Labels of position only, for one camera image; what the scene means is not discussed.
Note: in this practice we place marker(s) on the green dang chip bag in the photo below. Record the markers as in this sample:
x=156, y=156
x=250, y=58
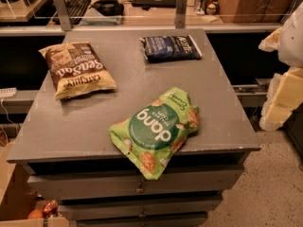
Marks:
x=155, y=133

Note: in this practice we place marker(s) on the small jar on desk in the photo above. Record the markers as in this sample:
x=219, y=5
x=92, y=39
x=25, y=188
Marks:
x=211, y=9

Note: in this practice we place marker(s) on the cardboard box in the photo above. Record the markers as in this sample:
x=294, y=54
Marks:
x=17, y=198

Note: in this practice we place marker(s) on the black headphones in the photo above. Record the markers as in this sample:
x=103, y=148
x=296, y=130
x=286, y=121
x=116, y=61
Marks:
x=109, y=7

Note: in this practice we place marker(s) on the orange fruit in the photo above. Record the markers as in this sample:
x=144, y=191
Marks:
x=35, y=214

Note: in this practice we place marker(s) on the brown sea salt chip bag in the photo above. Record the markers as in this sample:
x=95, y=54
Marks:
x=76, y=70

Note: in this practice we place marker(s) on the blue kettle chip bag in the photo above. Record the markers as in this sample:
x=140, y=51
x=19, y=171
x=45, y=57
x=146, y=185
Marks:
x=170, y=48

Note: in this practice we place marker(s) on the black keyboard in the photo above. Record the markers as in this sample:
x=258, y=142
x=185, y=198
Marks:
x=76, y=9

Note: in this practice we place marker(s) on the brown cardboard panel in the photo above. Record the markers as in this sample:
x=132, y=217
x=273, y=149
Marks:
x=253, y=11

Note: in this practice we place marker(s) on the grey drawer cabinet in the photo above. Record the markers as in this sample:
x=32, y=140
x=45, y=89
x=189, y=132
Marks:
x=67, y=151

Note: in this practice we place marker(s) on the red snack wrapper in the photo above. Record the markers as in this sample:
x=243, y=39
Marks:
x=50, y=208

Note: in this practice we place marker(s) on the white power strip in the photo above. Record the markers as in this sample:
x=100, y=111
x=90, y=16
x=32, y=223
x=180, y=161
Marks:
x=7, y=92

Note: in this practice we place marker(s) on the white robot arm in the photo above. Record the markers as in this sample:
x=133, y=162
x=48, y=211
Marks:
x=285, y=93

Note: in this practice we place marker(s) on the black laptop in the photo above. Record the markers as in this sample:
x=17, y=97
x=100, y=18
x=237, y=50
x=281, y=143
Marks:
x=155, y=3

